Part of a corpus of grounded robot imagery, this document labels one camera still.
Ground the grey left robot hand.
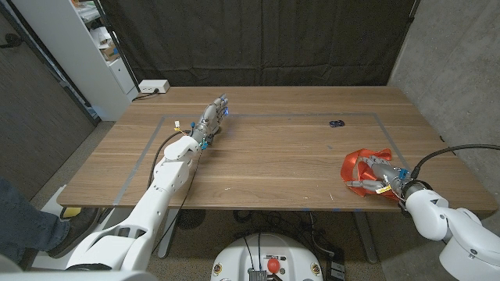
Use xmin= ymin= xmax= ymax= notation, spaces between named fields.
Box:
xmin=190 ymin=92 xmax=230 ymax=149

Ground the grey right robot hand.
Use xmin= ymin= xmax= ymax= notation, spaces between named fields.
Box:
xmin=345 ymin=155 xmax=411 ymax=196

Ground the orange ribbon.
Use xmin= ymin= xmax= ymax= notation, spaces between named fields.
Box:
xmin=340 ymin=148 xmax=403 ymax=202

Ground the white power outlet box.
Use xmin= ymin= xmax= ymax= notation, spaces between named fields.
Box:
xmin=138 ymin=79 xmax=170 ymax=94

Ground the grey table leg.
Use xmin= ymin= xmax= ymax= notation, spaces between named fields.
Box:
xmin=352 ymin=212 xmax=378 ymax=265
xmin=157 ymin=208 xmax=180 ymax=259

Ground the black fabric curtain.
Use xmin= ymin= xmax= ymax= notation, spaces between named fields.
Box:
xmin=99 ymin=0 xmax=421 ymax=87

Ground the black round floor fan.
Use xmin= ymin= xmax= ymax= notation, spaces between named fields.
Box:
xmin=175 ymin=209 xmax=206 ymax=230

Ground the cardboard box with blue tape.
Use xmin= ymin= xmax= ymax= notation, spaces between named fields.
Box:
xmin=99 ymin=42 xmax=120 ymax=62

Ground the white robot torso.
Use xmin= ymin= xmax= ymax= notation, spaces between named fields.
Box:
xmin=210 ymin=233 xmax=324 ymax=281

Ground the white shelf cabinet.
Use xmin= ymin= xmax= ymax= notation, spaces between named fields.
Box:
xmin=11 ymin=0 xmax=140 ymax=122

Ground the dark shoe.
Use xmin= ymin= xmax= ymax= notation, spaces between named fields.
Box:
xmin=46 ymin=207 xmax=103 ymax=258

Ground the person's leg in jeans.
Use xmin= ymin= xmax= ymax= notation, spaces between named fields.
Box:
xmin=0 ymin=177 xmax=70 ymax=270

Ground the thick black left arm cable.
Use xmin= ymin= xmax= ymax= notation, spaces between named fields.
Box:
xmin=147 ymin=130 xmax=192 ymax=188

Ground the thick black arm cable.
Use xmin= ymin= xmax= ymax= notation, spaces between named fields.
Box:
xmin=147 ymin=130 xmax=192 ymax=188
xmin=409 ymin=144 xmax=500 ymax=180

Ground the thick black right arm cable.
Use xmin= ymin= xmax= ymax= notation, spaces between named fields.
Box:
xmin=409 ymin=144 xmax=500 ymax=180

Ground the black door handle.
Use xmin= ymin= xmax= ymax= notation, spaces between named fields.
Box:
xmin=0 ymin=33 xmax=23 ymax=48

